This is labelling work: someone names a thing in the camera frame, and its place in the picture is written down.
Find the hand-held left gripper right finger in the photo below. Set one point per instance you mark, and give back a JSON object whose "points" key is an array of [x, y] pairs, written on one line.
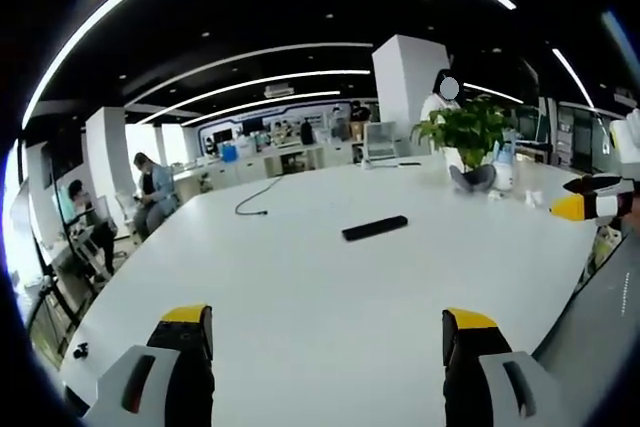
{"points": [[480, 372]]}

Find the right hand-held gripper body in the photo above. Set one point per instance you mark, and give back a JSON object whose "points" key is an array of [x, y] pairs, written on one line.
{"points": [[625, 139]]}

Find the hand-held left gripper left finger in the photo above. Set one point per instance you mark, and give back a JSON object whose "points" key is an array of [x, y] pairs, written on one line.
{"points": [[170, 372]]}

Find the black remote control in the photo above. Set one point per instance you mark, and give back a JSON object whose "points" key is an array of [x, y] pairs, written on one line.
{"points": [[375, 228]]}

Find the white square pillar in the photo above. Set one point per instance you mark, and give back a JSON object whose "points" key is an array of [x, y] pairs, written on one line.
{"points": [[407, 87]]}

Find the white storage cabinet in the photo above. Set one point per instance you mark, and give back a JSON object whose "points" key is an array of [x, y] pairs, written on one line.
{"points": [[280, 159]]}

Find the green potted plant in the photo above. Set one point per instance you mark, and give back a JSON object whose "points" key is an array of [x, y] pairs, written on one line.
{"points": [[467, 142]]}

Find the open laptop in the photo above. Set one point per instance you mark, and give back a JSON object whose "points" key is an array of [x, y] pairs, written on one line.
{"points": [[380, 141]]}

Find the black flat phone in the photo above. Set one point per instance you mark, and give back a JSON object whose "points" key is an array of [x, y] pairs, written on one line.
{"points": [[409, 164]]}

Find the white blue toy figure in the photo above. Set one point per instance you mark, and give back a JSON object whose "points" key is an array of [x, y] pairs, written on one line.
{"points": [[504, 169]]}

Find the small black clip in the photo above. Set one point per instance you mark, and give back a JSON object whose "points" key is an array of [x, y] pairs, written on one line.
{"points": [[80, 350]]}

